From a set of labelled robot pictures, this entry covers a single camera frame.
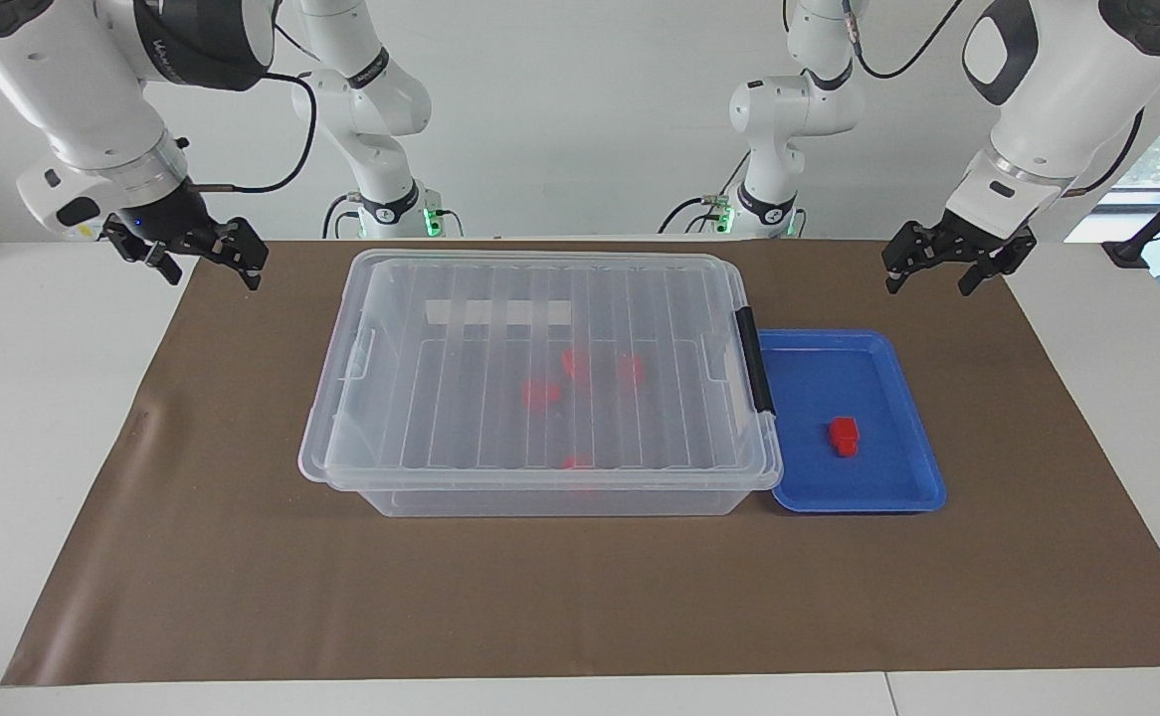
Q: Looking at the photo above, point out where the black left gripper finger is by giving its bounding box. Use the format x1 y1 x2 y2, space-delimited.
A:
882 222 929 295
957 245 1031 296

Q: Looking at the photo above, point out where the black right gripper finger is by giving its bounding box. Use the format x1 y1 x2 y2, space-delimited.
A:
192 217 270 292
102 225 186 284

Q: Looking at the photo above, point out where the clear ribbed box lid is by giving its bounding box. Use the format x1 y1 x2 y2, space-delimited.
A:
298 249 783 493

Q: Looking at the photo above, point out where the blue plastic tray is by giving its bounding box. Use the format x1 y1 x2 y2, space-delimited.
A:
757 329 947 514

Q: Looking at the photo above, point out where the black box latch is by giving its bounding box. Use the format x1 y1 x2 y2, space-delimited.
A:
736 307 775 416

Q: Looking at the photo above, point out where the clear plastic storage box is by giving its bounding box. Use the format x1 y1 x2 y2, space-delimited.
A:
326 254 778 518

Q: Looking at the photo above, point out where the black angled stand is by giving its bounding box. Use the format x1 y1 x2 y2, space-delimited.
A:
1102 159 1160 269

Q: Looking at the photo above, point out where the brown table mat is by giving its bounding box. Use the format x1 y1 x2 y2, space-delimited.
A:
0 239 1160 687

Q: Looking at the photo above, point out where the black base cable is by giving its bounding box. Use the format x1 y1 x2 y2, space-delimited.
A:
659 194 732 236
322 193 362 241

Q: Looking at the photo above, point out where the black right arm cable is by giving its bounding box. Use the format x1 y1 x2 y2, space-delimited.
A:
187 20 318 197

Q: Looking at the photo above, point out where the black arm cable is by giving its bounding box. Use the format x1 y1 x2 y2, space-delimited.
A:
187 20 318 197
839 0 1143 202

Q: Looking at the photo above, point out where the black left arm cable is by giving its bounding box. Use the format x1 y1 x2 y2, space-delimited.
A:
839 0 1143 202

